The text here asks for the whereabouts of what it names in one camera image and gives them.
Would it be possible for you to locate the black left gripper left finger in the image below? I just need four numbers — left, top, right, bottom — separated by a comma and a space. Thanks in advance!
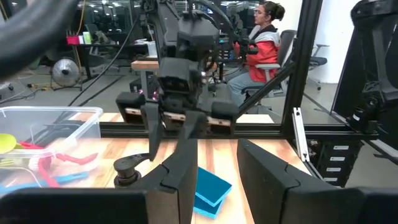
146, 138, 199, 224

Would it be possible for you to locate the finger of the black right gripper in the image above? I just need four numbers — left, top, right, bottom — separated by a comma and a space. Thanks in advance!
141, 102, 165, 162
180, 110, 208, 141

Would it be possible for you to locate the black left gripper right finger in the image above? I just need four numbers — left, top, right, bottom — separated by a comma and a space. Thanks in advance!
236, 138, 358, 224

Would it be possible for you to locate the blue kitchen sponge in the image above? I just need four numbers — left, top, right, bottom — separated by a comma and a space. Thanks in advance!
195, 167, 233, 208
192, 194, 225, 220

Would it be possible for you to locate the red dish brush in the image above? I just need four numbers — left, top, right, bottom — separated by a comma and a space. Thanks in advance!
18, 141, 60, 188
55, 152, 99, 166

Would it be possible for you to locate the clear plastic tub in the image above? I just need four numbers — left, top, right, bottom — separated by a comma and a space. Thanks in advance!
0, 106, 104, 200

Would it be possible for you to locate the black box with white labels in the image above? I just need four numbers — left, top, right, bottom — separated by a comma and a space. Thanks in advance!
310, 139, 358, 188

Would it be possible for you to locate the wooden background table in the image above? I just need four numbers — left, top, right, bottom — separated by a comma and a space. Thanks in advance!
130, 58, 160, 100

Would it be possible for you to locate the person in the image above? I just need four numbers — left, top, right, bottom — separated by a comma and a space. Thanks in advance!
226, 1, 286, 106

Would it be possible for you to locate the grey office chair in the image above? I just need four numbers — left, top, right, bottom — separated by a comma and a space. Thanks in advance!
307, 43, 330, 91
241, 29, 299, 114

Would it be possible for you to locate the round metal floor fan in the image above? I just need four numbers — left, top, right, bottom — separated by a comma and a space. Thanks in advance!
51, 57, 81, 88

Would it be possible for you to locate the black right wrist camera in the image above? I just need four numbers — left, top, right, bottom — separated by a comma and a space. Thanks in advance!
158, 57, 202, 95

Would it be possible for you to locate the white metal bracket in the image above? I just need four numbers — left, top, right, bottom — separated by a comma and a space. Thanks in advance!
292, 107, 311, 163

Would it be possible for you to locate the black aluminium table frame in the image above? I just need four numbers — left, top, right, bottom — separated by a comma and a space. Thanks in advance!
99, 0, 380, 141

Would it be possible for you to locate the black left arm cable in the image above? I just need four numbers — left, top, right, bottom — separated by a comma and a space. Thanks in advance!
0, 0, 79, 77

